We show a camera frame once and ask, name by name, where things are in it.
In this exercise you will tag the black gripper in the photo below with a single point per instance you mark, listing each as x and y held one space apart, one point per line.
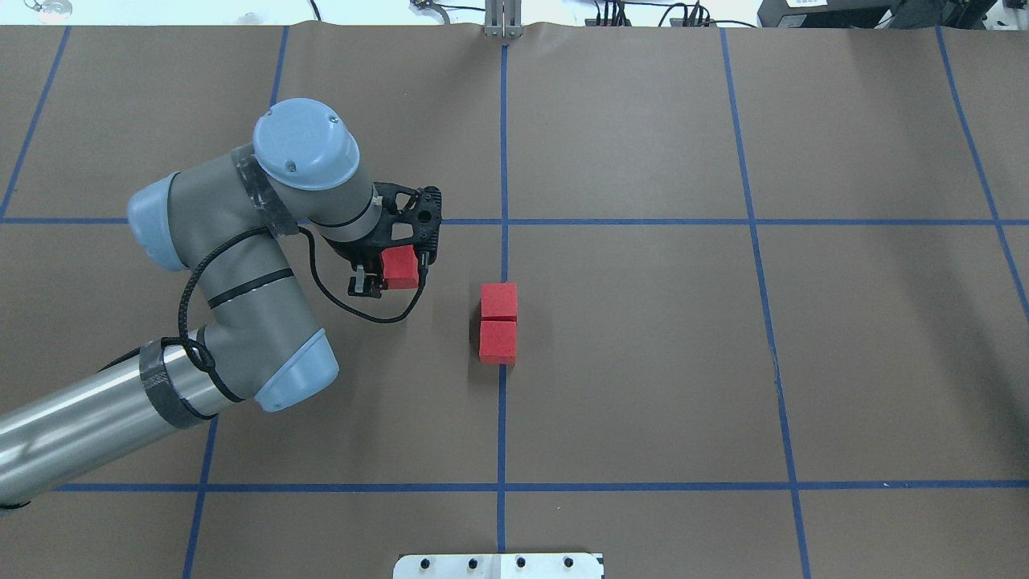
356 254

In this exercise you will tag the red block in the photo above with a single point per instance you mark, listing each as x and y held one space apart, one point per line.
400 268
498 342
499 301

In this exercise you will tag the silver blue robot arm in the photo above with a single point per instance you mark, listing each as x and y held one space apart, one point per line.
245 330

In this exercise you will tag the black box white label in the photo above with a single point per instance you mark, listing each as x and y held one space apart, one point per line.
826 14

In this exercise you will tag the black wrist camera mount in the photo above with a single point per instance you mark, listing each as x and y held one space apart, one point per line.
409 217

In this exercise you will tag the white pedestal column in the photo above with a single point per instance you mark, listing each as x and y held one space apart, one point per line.
501 565

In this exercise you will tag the aluminium frame post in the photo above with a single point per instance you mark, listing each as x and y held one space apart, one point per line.
503 19

